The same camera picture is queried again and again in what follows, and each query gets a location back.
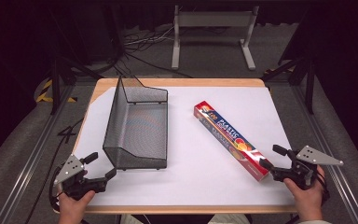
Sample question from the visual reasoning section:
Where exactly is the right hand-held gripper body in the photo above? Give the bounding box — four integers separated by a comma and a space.
271, 145, 345, 191

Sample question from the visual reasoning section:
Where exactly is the long plastic wrap box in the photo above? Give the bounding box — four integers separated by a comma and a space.
193, 100, 271, 183

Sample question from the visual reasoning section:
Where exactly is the white table mat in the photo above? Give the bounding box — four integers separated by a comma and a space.
73, 86, 296, 207

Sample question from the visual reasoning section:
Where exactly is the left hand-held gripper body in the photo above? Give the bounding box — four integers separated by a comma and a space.
53, 154, 108, 202

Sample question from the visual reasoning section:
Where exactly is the person's left hand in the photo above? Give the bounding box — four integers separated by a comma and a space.
58, 189, 97, 224

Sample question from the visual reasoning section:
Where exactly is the person's right hand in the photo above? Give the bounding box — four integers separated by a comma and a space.
282, 165, 326, 223

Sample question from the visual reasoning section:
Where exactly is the aluminium floor rail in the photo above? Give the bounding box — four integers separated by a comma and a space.
0, 84, 76, 224
292, 84, 358, 224

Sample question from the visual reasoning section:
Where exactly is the white metal stand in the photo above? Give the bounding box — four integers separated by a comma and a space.
171, 5, 260, 72

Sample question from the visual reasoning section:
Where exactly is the bundle of floor cables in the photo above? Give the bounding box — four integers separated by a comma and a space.
111, 24, 194, 79

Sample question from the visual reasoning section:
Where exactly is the black wire mesh basket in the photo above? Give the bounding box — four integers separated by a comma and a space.
102, 75, 170, 172

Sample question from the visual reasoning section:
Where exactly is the yellow black hazard tape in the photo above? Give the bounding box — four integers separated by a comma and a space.
35, 78, 77, 104

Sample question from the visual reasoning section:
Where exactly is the black metal stand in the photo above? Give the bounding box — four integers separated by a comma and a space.
49, 55, 104, 116
260, 55, 317, 115

